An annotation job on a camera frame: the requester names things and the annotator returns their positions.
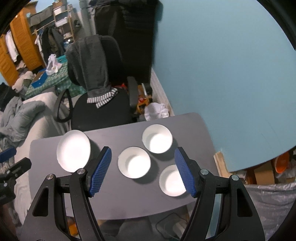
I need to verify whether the green patterned blanket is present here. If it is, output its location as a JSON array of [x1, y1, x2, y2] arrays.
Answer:
[[25, 62, 86, 100]]

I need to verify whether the grey bed duvet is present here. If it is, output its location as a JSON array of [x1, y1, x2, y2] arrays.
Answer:
[[1, 92, 69, 226]]

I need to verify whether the shelf rack with items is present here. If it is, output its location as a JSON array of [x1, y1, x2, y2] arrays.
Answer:
[[52, 1, 75, 44]]

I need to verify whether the grey towel with striped edge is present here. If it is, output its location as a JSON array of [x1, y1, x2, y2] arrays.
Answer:
[[65, 35, 118, 108]]

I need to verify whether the silver plastic bag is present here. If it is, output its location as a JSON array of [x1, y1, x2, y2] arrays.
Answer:
[[245, 182, 295, 240]]

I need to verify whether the white plate stack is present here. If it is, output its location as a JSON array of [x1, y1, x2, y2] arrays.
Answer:
[[56, 130, 91, 173]]

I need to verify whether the black hanging garment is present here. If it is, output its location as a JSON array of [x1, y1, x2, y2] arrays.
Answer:
[[89, 1, 159, 83]]

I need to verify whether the cardboard box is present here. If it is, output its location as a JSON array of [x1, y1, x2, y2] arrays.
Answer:
[[254, 161, 275, 185]]

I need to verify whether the wooden board by wall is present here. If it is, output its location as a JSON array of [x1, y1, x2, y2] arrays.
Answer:
[[214, 152, 232, 178]]

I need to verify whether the orange wooden wardrobe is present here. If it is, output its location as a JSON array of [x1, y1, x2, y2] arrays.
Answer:
[[1, 4, 45, 86]]

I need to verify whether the white bowl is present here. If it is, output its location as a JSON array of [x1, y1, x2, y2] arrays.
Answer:
[[142, 124, 173, 154], [117, 147, 151, 179], [159, 165, 186, 197]]

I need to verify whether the white cloth behind table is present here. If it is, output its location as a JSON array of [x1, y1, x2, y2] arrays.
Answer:
[[144, 102, 170, 121]]

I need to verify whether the black office chair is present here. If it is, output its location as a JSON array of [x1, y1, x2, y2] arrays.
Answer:
[[53, 35, 138, 132]]

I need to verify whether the blue box on bed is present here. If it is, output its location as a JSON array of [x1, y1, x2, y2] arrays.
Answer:
[[31, 69, 48, 88]]

